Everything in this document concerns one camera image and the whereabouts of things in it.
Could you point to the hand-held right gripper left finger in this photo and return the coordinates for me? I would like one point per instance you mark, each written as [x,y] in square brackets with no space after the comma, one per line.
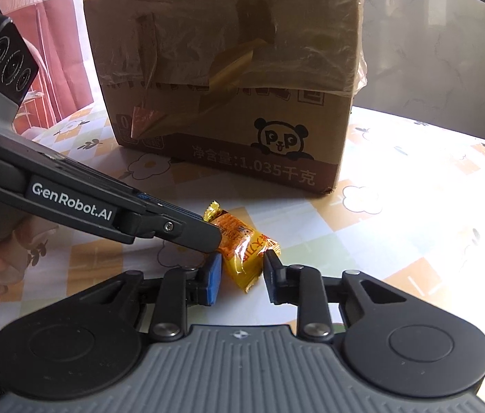
[213,282]

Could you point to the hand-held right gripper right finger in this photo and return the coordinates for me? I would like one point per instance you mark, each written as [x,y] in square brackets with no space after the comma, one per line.
[271,279]

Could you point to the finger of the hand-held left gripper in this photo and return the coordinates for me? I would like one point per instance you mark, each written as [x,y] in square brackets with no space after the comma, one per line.
[182,232]
[165,207]

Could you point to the small orange yellow packet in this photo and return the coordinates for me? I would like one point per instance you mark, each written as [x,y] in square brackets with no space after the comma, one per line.
[242,258]

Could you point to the cardboard box with panda print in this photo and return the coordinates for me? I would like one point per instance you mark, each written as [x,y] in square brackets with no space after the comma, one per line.
[225,146]

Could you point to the brown plastic bag liner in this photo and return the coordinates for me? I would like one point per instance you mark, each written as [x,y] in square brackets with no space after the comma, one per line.
[182,30]

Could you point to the printed backdrop curtain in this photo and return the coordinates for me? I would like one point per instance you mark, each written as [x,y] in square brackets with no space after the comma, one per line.
[62,73]

